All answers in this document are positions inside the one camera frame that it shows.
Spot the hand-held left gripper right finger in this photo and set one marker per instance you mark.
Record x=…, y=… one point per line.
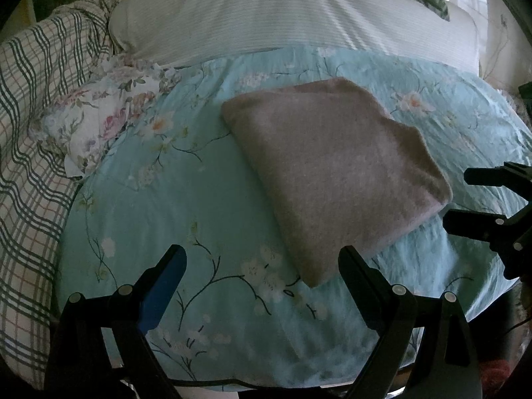
x=358, y=284

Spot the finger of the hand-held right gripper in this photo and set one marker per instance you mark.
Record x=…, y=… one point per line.
x=474, y=224
x=494, y=175

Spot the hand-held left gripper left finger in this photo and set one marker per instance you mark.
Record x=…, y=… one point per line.
x=162, y=295

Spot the grey-brown towel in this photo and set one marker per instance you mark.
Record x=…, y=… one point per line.
x=332, y=166

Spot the teal floral blanket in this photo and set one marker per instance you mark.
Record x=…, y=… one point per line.
x=166, y=199

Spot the person's dark red clothing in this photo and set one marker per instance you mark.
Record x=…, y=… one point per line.
x=494, y=376

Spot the green plaid sheet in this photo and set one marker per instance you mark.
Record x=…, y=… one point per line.
x=29, y=174

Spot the white floral pillow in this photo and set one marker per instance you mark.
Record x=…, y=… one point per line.
x=104, y=104

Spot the white striped pillow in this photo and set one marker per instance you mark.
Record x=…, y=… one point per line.
x=270, y=12

